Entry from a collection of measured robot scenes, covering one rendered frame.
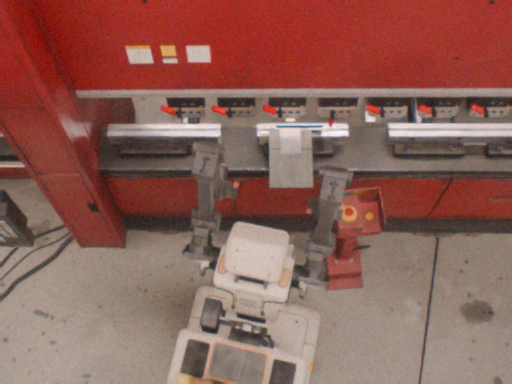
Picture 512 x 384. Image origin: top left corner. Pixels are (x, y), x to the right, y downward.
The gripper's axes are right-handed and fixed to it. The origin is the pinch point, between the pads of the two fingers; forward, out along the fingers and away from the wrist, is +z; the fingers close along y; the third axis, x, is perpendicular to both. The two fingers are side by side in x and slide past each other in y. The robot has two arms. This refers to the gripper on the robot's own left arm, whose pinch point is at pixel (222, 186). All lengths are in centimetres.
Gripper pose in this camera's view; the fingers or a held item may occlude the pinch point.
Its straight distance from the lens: 316.4
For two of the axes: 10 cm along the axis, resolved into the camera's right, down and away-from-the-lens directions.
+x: -1.8, 9.8, 0.6
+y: -9.7, -1.9, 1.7
